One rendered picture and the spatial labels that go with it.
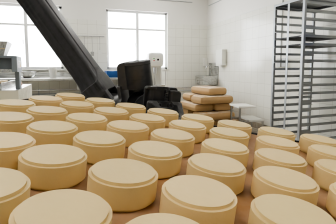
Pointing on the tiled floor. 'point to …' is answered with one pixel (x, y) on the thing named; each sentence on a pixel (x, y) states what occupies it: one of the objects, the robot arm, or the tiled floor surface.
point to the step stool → (245, 115)
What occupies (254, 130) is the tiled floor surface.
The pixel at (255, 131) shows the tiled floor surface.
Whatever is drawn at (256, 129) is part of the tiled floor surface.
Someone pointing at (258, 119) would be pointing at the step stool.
